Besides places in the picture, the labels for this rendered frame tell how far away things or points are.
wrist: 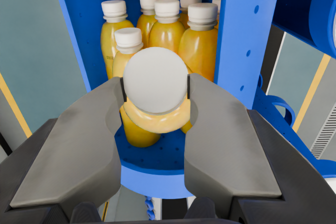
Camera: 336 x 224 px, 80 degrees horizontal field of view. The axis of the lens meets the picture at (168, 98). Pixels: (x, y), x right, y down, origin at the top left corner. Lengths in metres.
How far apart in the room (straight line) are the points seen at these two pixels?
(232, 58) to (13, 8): 1.60
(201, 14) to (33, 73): 1.67
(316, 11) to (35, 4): 1.49
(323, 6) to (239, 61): 0.31
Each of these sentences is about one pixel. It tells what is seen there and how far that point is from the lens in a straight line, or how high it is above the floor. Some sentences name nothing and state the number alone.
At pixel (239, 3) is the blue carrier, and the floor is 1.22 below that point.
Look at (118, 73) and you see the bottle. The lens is 0.31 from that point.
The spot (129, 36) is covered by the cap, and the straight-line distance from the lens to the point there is 0.30.
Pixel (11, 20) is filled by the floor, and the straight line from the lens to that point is 1.75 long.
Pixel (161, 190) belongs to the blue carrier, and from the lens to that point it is 0.33.
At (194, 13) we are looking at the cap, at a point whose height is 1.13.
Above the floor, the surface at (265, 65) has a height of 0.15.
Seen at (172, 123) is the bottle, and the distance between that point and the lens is 0.16.
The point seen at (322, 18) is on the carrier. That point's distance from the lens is 0.51.
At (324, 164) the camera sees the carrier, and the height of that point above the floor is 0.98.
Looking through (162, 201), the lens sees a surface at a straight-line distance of 0.80.
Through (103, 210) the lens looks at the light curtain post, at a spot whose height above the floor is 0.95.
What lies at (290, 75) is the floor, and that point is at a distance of 1.87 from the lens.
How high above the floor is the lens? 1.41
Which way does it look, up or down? 57 degrees down
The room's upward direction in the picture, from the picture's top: 178 degrees clockwise
